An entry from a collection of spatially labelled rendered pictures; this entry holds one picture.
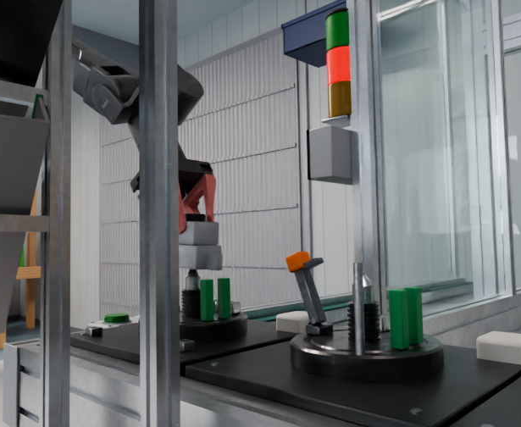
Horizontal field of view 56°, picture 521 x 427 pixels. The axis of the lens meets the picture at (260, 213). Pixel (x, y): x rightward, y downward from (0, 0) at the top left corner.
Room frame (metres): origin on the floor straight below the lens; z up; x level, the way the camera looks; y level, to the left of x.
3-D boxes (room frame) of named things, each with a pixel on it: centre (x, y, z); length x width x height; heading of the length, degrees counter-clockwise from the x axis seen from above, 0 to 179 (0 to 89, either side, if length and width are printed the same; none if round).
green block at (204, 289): (0.61, 0.07, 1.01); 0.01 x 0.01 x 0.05; 47
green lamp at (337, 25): (0.70, -0.13, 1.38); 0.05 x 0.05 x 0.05
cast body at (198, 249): (0.64, 0.08, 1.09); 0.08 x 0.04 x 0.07; 48
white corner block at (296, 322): (0.65, -0.05, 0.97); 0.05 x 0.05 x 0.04; 47
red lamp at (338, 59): (0.70, -0.13, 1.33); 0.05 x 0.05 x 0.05
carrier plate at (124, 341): (0.65, 0.09, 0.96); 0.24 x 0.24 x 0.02; 47
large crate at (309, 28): (3.06, -0.48, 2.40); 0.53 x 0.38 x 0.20; 46
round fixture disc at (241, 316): (0.65, 0.09, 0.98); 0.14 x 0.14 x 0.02
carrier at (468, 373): (0.47, -0.10, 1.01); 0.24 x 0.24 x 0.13; 47
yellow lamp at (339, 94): (0.70, -0.13, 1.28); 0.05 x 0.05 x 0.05
